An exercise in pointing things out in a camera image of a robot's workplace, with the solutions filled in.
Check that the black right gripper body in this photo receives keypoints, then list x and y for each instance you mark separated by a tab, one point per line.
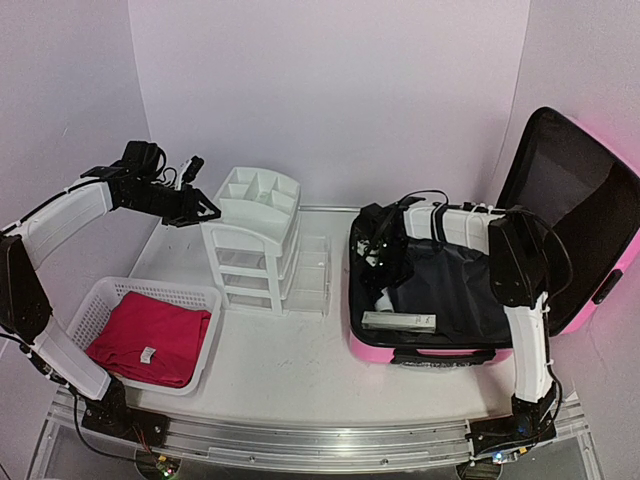
393	268

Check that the white flat box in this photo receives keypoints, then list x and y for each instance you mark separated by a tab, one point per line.
385	320

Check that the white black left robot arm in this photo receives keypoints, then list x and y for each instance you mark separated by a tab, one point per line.
27	315

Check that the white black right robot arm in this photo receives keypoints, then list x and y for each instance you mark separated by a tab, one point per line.
451	285

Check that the clear plastic drawers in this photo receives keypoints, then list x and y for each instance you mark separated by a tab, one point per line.
310	292

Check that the white perforated plastic basket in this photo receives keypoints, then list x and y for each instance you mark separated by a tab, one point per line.
94	312

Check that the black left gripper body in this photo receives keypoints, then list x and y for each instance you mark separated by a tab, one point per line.
173	212

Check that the crimson red t-shirt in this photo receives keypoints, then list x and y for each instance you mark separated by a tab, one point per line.
151	341

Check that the white plastic drawer organizer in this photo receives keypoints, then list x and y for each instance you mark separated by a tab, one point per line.
253	248

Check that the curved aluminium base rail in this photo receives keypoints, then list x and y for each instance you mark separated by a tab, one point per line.
326	448

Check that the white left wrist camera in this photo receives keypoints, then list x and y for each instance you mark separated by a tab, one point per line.
188	172

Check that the pink cartoon hard-shell suitcase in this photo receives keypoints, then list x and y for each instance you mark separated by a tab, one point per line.
588	195

